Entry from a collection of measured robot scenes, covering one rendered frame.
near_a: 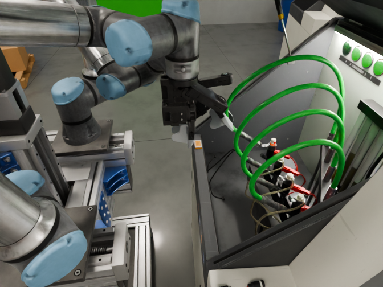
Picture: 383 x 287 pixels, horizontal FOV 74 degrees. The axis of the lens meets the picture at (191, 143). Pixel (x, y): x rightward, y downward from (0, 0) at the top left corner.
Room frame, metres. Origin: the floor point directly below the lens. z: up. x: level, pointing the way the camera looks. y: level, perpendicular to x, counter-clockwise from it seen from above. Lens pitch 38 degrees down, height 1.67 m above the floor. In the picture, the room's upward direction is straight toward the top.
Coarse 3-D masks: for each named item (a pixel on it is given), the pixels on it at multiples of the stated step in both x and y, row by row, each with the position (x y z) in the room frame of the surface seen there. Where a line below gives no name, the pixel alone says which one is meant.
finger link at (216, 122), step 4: (212, 112) 0.66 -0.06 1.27; (212, 116) 0.66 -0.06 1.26; (216, 116) 0.65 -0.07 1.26; (212, 120) 0.65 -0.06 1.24; (216, 120) 0.65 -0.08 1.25; (220, 120) 0.64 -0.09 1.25; (224, 120) 0.63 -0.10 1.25; (228, 120) 0.64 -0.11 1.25; (212, 124) 0.65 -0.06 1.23; (216, 124) 0.64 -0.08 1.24; (220, 124) 0.64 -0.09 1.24; (224, 124) 0.63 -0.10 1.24; (228, 124) 0.63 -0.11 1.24; (232, 124) 0.64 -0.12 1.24; (212, 128) 0.64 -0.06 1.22; (232, 128) 0.63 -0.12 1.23
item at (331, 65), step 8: (296, 56) 0.69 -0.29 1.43; (304, 56) 0.69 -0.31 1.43; (312, 56) 0.69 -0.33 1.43; (320, 56) 0.70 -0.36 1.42; (272, 64) 0.68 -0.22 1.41; (328, 64) 0.69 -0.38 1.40; (256, 72) 0.68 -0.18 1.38; (336, 72) 0.69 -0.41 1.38; (248, 80) 0.68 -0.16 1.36; (240, 88) 0.68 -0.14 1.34; (344, 88) 0.70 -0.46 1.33; (232, 96) 0.68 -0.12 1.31; (344, 96) 0.70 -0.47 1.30; (224, 112) 0.68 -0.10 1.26; (336, 128) 0.70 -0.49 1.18
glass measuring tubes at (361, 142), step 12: (360, 108) 0.68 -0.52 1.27; (372, 108) 0.64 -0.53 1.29; (360, 120) 0.67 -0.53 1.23; (372, 120) 0.62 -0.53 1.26; (360, 132) 0.65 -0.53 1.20; (372, 132) 0.61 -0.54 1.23; (348, 144) 0.68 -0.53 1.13; (360, 144) 0.64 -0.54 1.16; (372, 144) 0.61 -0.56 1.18; (348, 156) 0.65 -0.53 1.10; (360, 156) 0.61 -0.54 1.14; (372, 156) 0.57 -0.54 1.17; (336, 168) 0.68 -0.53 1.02; (348, 168) 0.64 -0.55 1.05; (360, 168) 0.61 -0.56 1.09; (348, 180) 0.61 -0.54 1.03; (360, 180) 0.57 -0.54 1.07; (336, 192) 0.61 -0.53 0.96
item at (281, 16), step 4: (276, 0) 1.01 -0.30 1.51; (276, 4) 1.01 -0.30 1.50; (280, 4) 1.01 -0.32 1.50; (276, 8) 1.01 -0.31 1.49; (280, 8) 1.01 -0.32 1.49; (280, 12) 1.01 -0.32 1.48; (280, 16) 1.00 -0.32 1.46; (284, 28) 1.01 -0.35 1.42; (284, 32) 1.01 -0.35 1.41; (288, 44) 1.01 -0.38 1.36; (288, 48) 1.01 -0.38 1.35; (288, 52) 1.01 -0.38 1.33; (288, 56) 1.01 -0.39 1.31
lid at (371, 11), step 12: (324, 0) 1.02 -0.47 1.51; (336, 0) 0.88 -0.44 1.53; (348, 0) 0.77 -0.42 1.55; (360, 0) 0.72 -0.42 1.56; (372, 0) 0.68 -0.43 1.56; (336, 12) 1.06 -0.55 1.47; (348, 12) 0.90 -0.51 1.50; (360, 12) 0.79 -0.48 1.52; (372, 12) 0.70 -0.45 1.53; (360, 24) 0.92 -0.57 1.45; (372, 24) 0.82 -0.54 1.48
